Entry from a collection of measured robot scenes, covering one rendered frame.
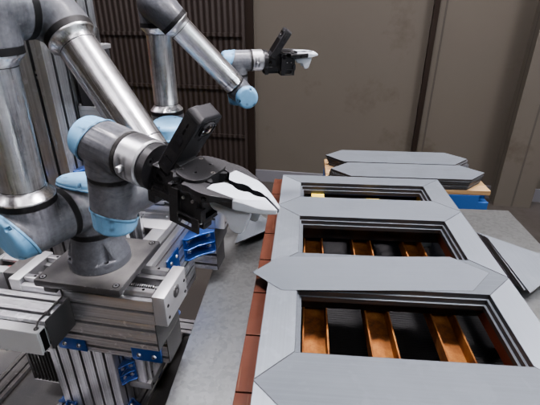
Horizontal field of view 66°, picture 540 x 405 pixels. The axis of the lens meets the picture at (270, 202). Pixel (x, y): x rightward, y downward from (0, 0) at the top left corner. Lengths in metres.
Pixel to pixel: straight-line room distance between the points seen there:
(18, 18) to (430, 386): 1.08
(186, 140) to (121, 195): 0.20
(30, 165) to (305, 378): 0.73
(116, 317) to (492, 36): 3.45
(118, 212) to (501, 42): 3.54
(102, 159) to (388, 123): 3.40
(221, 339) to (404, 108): 2.94
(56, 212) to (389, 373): 0.82
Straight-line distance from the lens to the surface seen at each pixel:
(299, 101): 3.86
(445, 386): 1.08
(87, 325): 1.22
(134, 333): 1.16
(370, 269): 1.37
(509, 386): 1.14
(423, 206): 1.83
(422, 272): 1.40
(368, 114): 3.86
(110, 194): 0.69
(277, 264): 1.35
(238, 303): 1.49
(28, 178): 0.93
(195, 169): 0.56
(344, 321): 1.63
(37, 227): 0.95
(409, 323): 1.69
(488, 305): 1.38
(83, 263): 1.08
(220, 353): 1.33
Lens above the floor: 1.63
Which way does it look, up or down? 26 degrees down
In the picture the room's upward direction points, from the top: straight up
